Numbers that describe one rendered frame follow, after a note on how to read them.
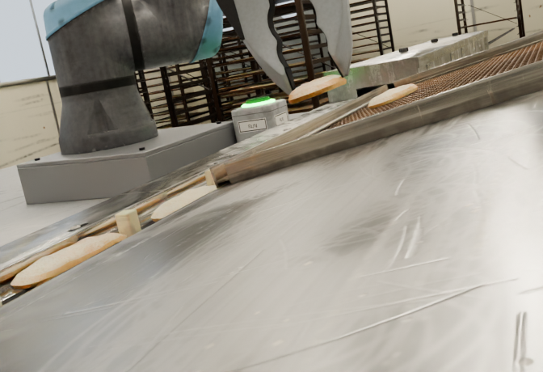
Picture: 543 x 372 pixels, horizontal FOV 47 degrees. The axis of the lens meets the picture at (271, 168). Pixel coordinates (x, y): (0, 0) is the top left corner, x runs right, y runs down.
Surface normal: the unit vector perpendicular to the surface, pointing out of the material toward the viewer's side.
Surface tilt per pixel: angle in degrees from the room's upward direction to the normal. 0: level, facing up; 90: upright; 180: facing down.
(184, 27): 103
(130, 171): 90
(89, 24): 89
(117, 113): 74
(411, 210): 10
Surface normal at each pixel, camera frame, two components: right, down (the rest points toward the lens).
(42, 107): 0.90, -0.09
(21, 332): -0.33, -0.94
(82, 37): 0.15, 0.15
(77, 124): -0.38, -0.07
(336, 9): -0.27, 0.18
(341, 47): 0.44, 0.28
